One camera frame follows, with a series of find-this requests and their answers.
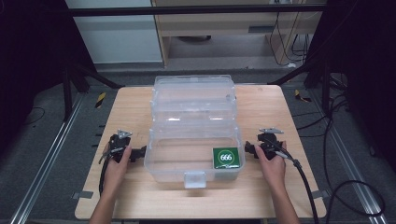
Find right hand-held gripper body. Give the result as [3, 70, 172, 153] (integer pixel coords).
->
[255, 126, 286, 161]

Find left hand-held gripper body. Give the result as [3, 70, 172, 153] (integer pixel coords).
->
[106, 128, 134, 163]

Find clear plastic storage box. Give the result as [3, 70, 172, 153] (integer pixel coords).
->
[143, 74, 247, 190]

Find person's left hand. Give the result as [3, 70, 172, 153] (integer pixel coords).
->
[102, 145, 134, 196]

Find person's right hand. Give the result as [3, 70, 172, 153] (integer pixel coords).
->
[253, 141, 288, 191]

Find green square box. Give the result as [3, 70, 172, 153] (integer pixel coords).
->
[212, 147, 242, 170]

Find yellow black tape strip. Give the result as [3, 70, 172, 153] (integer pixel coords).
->
[94, 91, 107, 109]
[293, 89, 313, 104]

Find grey tape piece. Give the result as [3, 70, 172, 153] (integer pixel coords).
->
[71, 190, 94, 201]
[311, 189, 331, 201]

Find black metal stand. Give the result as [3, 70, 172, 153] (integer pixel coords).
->
[267, 55, 332, 117]
[61, 59, 125, 123]

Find white cabinet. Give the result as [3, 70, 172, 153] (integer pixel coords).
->
[64, 0, 164, 65]

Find wooden desk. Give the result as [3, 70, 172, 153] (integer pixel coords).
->
[150, 0, 329, 67]

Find black horizontal bar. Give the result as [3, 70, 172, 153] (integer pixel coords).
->
[67, 3, 330, 17]

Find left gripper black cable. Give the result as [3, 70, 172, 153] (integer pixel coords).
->
[98, 148, 113, 198]

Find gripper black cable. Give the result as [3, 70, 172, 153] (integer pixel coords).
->
[264, 136, 320, 224]
[98, 148, 113, 198]

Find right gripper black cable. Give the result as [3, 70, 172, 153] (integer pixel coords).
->
[264, 136, 320, 224]

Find black floor cable loop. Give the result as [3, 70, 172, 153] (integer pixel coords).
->
[292, 92, 387, 224]

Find aluminium floor rail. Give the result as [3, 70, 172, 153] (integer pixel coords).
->
[307, 88, 390, 224]
[8, 92, 86, 224]

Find thin black floor cable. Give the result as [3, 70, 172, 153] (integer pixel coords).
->
[23, 106, 47, 127]

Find black hanging cables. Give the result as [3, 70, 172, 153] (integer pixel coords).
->
[268, 0, 314, 68]

